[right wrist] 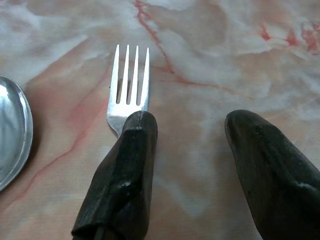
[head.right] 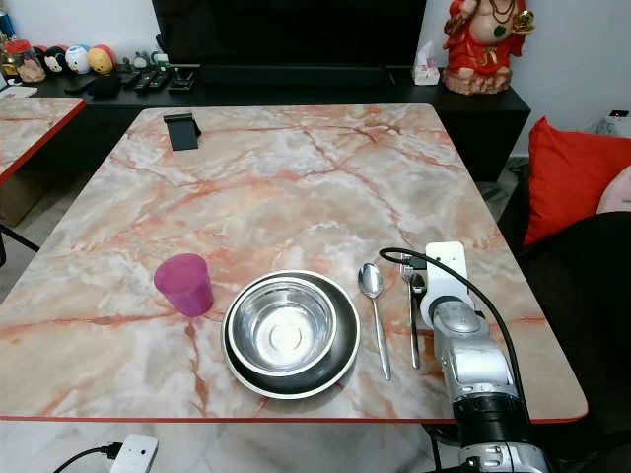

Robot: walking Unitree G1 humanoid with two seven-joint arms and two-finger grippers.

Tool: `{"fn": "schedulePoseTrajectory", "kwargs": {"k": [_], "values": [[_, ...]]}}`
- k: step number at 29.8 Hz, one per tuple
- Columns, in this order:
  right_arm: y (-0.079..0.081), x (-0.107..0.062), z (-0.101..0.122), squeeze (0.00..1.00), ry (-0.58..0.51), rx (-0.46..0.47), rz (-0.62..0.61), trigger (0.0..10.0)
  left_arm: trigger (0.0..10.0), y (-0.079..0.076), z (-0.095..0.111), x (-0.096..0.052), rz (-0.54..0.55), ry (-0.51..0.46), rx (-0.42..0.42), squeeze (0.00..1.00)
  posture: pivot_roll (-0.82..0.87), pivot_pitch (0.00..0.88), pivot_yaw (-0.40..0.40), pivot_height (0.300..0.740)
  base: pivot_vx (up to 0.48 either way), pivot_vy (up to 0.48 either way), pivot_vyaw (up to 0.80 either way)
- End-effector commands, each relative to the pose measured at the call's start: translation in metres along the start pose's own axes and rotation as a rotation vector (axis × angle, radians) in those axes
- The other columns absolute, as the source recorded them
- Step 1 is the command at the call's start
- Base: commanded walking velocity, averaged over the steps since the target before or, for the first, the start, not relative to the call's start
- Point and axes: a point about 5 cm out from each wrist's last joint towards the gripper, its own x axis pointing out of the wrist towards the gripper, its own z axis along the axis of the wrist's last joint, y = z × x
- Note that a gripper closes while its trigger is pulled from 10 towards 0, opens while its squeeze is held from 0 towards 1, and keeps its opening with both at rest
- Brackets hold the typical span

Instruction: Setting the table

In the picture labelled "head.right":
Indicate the silver metal spoon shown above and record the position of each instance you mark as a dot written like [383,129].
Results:
[371,280]

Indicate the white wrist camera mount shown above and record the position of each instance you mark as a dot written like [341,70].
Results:
[446,271]
[135,453]

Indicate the red laughing Buddha statue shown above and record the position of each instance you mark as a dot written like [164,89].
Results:
[488,47]

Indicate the white paper sheet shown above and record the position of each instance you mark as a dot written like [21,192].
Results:
[20,92]

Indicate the stainless steel bowl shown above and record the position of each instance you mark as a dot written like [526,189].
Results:
[284,325]

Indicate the white tissue box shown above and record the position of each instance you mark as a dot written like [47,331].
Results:
[426,71]

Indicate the black phone stand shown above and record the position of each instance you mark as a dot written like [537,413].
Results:
[182,133]

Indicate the black and white round toy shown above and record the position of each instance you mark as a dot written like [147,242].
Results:
[54,61]

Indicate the pink plastic cup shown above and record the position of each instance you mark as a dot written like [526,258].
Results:
[185,286]

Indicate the small round clock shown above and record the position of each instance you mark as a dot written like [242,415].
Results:
[138,62]

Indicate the yellow round toy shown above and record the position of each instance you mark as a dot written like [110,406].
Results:
[102,60]

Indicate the black television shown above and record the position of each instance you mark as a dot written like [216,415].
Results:
[286,32]

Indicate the blue trophy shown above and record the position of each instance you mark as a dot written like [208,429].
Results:
[4,25]

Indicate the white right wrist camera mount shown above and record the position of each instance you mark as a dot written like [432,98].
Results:
[446,271]

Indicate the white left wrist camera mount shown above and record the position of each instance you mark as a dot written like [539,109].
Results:
[135,453]

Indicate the red cushion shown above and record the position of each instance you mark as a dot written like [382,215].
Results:
[572,177]

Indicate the black metal table leg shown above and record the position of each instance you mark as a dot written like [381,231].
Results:
[20,236]
[434,443]

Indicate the black sofa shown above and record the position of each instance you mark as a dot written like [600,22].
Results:
[587,325]

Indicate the black white rimmed plate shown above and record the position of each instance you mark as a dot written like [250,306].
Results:
[345,345]

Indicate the silver metal fork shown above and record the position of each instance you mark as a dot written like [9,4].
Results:
[414,330]

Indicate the gold trophy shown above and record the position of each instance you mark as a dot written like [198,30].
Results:
[6,64]

